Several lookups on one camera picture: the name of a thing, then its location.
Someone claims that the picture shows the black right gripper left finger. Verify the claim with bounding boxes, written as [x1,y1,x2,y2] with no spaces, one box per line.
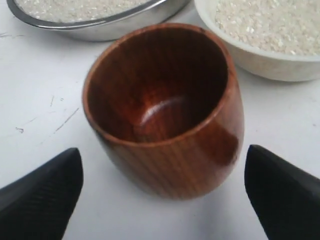
[0,147,83,240]

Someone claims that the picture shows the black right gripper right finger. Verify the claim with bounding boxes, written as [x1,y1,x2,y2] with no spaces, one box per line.
[244,144,320,240]

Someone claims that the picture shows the brown wooden cup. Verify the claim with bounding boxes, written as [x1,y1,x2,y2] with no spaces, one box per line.
[82,23,245,200]

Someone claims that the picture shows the white bowl of rice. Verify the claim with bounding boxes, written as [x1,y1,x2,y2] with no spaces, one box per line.
[194,0,320,82]

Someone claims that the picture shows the metal plate of rice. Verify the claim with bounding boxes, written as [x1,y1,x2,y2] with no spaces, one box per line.
[6,0,190,42]

